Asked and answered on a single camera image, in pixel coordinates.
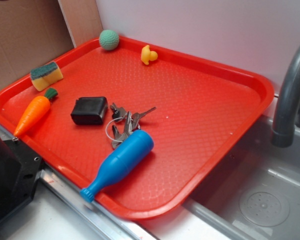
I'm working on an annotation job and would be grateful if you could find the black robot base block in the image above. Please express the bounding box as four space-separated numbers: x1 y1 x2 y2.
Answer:
0 138 43 225

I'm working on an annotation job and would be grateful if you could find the yellow sponge with green top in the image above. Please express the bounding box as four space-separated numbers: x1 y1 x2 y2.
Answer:
30 62 64 92

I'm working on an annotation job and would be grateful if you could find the red plastic tray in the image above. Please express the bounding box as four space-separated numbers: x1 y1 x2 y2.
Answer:
0 35 276 221

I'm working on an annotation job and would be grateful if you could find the bunch of metal keys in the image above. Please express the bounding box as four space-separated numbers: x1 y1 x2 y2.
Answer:
105 102 157 150

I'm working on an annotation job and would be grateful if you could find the blue toy bottle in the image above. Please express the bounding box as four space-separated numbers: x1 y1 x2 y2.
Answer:
80 130 154 203

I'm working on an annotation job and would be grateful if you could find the black rectangular box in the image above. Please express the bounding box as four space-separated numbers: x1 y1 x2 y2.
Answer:
70 96 108 125

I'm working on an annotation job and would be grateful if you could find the yellow rubber duck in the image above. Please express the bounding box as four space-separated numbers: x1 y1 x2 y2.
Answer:
140 45 158 66

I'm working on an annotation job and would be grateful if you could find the green dimpled ball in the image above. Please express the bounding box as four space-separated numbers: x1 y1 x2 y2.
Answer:
99 29 120 51

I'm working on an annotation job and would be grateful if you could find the orange toy carrot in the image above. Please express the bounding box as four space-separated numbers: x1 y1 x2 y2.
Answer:
13 87 58 138

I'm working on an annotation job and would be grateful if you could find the grey plastic sink basin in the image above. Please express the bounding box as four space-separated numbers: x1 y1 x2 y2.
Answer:
140 102 300 240

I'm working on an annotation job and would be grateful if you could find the grey sink faucet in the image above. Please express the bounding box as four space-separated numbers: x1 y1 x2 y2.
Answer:
270 46 300 148

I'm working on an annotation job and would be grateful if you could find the round sink drain cover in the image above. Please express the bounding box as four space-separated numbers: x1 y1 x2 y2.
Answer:
239 189 290 227

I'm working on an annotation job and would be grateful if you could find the brown cardboard panel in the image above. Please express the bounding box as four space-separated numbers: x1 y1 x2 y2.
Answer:
0 0 74 90

